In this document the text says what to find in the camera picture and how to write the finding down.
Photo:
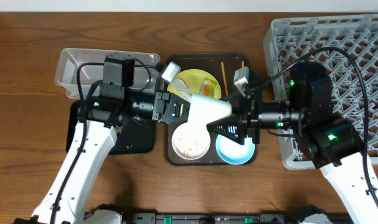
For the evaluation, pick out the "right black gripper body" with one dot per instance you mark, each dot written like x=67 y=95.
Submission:
x=252 y=117

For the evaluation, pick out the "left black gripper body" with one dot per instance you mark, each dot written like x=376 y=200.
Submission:
x=159 y=106

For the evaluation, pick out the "white napkin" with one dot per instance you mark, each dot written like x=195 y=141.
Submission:
x=182 y=89

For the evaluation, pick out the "light blue bowl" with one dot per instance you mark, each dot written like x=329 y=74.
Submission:
x=234 y=153

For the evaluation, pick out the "white cup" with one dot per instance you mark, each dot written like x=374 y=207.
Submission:
x=204 y=110

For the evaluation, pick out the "white bowl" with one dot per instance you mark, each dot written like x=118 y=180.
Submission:
x=190 y=143

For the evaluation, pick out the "yellow round plate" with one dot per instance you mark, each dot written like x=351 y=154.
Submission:
x=193 y=79

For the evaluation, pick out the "green snack wrapper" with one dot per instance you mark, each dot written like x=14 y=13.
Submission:
x=208 y=87

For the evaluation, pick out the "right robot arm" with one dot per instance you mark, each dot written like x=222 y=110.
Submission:
x=330 y=141

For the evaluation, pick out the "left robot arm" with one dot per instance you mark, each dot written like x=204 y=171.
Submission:
x=109 y=103

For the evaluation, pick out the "black waste bin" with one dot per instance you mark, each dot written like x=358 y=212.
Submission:
x=134 y=138

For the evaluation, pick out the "grey dishwasher rack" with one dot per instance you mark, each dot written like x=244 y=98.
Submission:
x=288 y=39

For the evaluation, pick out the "brown serving tray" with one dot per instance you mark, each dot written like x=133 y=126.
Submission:
x=208 y=62

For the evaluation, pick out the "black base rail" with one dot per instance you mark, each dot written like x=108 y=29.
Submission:
x=182 y=218

